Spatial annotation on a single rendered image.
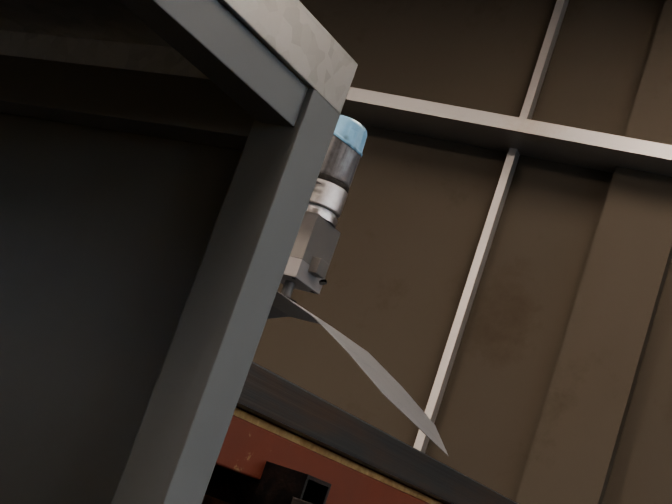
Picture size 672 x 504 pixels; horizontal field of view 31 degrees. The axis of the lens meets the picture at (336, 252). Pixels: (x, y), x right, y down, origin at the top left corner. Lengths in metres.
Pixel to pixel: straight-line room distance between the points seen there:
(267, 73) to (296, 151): 0.06
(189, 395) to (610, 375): 4.04
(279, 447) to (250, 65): 0.53
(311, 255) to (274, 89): 1.01
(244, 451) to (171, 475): 0.38
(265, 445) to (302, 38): 0.50
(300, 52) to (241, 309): 0.18
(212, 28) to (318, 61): 0.11
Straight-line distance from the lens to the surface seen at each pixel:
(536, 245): 5.07
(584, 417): 4.76
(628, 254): 4.91
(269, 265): 0.82
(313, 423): 1.26
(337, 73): 0.86
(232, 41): 0.77
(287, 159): 0.82
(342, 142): 1.85
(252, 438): 1.18
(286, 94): 0.82
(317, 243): 1.81
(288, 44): 0.81
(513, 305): 5.01
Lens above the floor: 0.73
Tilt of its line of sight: 12 degrees up
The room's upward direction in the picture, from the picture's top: 19 degrees clockwise
